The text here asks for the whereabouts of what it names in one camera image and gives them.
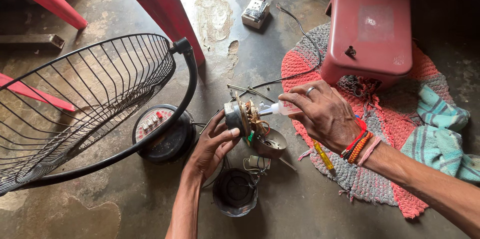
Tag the person's left hand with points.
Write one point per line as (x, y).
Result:
(204, 152)

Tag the person's right hand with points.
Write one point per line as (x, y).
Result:
(326, 118)

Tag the white plastic oil bottle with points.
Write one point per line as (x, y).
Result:
(283, 108)

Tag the fan motor with copper winding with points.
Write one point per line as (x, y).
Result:
(240, 118)

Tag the black fan base with buttons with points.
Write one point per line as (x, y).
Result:
(165, 137)

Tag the black motor cover cup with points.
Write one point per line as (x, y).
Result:
(235, 192)

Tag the white fan capacitor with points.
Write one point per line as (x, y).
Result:
(257, 162)

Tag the metal motor shaft rod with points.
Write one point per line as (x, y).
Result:
(288, 164)

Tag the red and grey woven rug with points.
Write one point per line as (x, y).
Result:
(386, 118)

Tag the long metal screw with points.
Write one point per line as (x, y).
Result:
(240, 88)
(262, 95)

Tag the maroon plastic stool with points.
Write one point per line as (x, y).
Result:
(369, 28)

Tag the teal striped cloth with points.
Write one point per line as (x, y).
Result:
(438, 137)

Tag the red plastic fan blade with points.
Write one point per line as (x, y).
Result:
(33, 94)

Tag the grey metal bar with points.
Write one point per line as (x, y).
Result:
(33, 40)

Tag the white electrical switch box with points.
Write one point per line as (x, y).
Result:
(255, 13)

